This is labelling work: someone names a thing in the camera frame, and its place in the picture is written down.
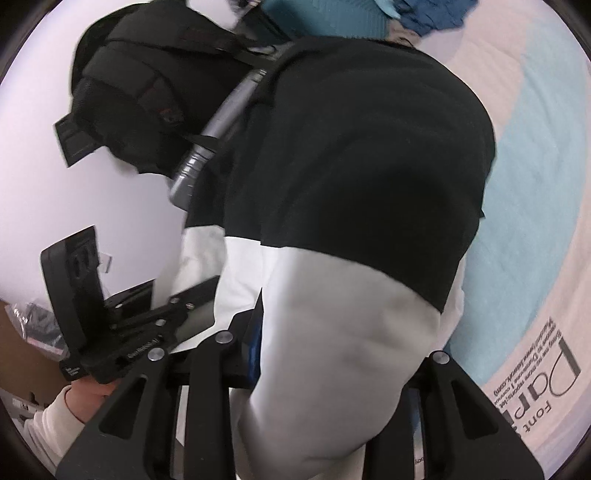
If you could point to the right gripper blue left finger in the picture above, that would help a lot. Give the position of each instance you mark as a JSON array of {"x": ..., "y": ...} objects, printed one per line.
[{"x": 132, "y": 435}]

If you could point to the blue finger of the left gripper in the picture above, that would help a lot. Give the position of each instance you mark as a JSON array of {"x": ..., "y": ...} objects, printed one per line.
[{"x": 131, "y": 309}]

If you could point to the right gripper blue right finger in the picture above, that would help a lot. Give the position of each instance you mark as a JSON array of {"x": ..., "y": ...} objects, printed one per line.
[{"x": 464, "y": 435}]

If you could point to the white and black hooded jacket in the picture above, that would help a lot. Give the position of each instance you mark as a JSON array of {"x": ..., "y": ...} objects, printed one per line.
[{"x": 341, "y": 211}]

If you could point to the white sleeve left forearm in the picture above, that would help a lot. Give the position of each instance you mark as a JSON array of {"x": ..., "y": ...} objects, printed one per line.
[{"x": 51, "y": 432}]

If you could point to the person left hand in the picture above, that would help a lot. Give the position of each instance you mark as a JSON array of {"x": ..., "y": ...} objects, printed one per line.
[{"x": 85, "y": 397}]

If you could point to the striped bed duvet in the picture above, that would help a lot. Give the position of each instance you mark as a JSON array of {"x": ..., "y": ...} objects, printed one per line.
[{"x": 524, "y": 336}]

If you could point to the black backpack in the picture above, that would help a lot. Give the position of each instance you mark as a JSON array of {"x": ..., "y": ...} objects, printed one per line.
[{"x": 147, "y": 78}]

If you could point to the teal suitcase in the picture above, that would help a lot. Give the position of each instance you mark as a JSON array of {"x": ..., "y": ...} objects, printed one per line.
[{"x": 352, "y": 19}]

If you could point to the light blue garment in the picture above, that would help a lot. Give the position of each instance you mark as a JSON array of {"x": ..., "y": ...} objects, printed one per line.
[{"x": 388, "y": 8}]

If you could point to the dark blue garment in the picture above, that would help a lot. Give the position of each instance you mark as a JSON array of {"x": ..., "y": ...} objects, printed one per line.
[{"x": 425, "y": 16}]

